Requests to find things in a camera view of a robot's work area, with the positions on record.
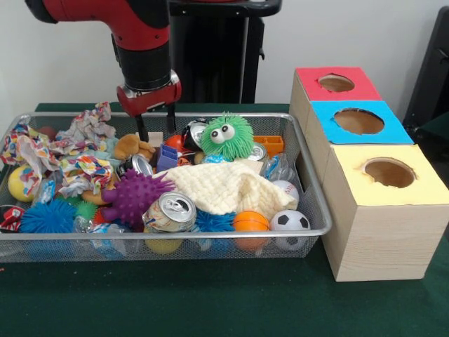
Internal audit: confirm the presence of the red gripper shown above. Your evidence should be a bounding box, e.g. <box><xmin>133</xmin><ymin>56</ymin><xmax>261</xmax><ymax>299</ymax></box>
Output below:
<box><xmin>116</xmin><ymin>70</ymin><xmax>183</xmax><ymax>143</ymax></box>

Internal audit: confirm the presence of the tan plush toy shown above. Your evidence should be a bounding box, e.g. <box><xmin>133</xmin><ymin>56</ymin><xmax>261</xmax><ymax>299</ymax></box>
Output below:
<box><xmin>114</xmin><ymin>133</ymin><xmax>156</xmax><ymax>161</ymax></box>

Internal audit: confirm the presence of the clear mesh bin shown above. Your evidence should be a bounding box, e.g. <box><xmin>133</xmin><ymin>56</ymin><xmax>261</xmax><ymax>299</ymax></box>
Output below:
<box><xmin>0</xmin><ymin>112</ymin><xmax>333</xmax><ymax>263</ymax></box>

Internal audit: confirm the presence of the wooden box with three holes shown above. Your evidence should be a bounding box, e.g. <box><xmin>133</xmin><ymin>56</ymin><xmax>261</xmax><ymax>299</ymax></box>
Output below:
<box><xmin>289</xmin><ymin>67</ymin><xmax>449</xmax><ymax>282</ymax></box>

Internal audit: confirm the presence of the green fuzzy toy with eyes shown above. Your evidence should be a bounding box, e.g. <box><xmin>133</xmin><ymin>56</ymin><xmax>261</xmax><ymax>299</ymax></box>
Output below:
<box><xmin>200</xmin><ymin>112</ymin><xmax>255</xmax><ymax>161</ymax></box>

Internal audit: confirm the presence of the purple spiky ball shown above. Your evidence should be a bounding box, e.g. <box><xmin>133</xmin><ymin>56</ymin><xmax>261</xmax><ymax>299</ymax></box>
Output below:
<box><xmin>102</xmin><ymin>168</ymin><xmax>176</xmax><ymax>227</ymax></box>

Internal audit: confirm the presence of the colourful patterned cloth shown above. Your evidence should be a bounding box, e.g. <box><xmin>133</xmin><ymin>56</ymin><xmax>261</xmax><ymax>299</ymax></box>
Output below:
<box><xmin>0</xmin><ymin>102</ymin><xmax>119</xmax><ymax>199</ymax></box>

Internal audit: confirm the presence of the crushed silver can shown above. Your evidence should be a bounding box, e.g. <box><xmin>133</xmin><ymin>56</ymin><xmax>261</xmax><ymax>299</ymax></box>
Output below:
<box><xmin>143</xmin><ymin>191</ymin><xmax>197</xmax><ymax>234</ymax></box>

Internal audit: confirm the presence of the cream knitted cloth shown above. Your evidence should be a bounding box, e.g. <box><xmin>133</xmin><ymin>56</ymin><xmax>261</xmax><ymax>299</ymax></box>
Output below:
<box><xmin>156</xmin><ymin>161</ymin><xmax>301</xmax><ymax>216</ymax></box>

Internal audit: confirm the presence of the orange toy block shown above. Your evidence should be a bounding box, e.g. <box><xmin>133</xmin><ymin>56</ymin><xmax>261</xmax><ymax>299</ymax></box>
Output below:
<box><xmin>254</xmin><ymin>135</ymin><xmax>286</xmax><ymax>158</ymax></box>

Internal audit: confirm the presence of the small orange basketball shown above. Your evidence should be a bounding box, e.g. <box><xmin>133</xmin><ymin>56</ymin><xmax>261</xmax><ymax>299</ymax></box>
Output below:
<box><xmin>233</xmin><ymin>210</ymin><xmax>271</xmax><ymax>251</ymax></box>

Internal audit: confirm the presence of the blue spiky ball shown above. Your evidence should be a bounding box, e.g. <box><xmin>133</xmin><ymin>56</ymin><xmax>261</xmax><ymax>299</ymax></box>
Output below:
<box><xmin>19</xmin><ymin>199</ymin><xmax>78</xmax><ymax>235</ymax></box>

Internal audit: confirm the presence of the yellow ball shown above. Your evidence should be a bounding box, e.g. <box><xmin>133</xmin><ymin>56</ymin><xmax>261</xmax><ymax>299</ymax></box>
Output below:
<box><xmin>8</xmin><ymin>165</ymin><xmax>34</xmax><ymax>203</ymax></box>

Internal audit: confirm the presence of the small soccer ball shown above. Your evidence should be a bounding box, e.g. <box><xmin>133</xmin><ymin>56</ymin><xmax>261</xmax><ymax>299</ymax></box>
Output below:
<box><xmin>270</xmin><ymin>209</ymin><xmax>312</xmax><ymax>251</ymax></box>

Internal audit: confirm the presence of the black chair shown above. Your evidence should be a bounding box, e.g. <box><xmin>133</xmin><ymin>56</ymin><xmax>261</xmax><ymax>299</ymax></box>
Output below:
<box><xmin>403</xmin><ymin>6</ymin><xmax>449</xmax><ymax>141</ymax></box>

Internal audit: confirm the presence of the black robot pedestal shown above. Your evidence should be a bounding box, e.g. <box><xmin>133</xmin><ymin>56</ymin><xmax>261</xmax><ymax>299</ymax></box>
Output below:
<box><xmin>167</xmin><ymin>0</ymin><xmax>285</xmax><ymax>105</ymax></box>

